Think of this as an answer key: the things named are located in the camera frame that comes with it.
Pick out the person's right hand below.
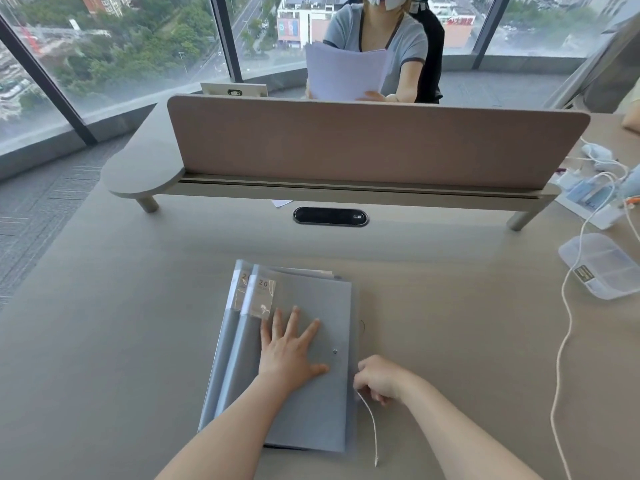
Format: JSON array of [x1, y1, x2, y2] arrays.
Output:
[[353, 356, 416, 406]]

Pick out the person's left hand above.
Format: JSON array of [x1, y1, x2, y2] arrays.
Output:
[[258, 308, 330, 395]]

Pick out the white string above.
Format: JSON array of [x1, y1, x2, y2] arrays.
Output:
[[356, 391, 379, 467]]

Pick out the grey folder with snap button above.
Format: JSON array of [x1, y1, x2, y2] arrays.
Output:
[[214, 265, 354, 453]]

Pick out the person's left forearm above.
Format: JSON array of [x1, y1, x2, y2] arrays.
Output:
[[154, 377, 297, 480]]

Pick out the another person's forearm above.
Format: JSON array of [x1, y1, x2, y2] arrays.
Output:
[[621, 90, 640, 132]]

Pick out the person's right forearm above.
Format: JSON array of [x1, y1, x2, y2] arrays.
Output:
[[397, 371, 545, 480]]

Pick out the beige desk divider panel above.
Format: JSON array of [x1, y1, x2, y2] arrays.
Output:
[[167, 94, 591, 191]]

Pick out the grey desk shelf riser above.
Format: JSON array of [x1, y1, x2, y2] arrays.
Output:
[[101, 102, 562, 232]]

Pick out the white paper sheets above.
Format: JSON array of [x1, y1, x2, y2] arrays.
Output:
[[304, 42, 395, 102]]

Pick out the clear plastic compartment box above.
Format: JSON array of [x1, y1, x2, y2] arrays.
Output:
[[558, 233, 640, 301]]

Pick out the white charger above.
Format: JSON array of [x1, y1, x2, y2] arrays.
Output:
[[580, 143, 615, 171]]

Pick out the light blue pouch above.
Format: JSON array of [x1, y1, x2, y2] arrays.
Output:
[[617, 164, 640, 209]]

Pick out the grey monitor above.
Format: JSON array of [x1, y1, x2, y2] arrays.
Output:
[[542, 12, 640, 113]]

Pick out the black oval cable grommet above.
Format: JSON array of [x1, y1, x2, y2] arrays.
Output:
[[293, 207, 369, 228]]

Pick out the white cable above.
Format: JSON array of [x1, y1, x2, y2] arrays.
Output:
[[550, 137, 640, 480]]

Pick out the white frame stand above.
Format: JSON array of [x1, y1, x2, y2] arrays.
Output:
[[200, 83, 269, 99]]

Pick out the dark window frame post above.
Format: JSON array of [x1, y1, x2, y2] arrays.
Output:
[[208, 0, 244, 81], [0, 15, 98, 146], [473, 0, 514, 70]]

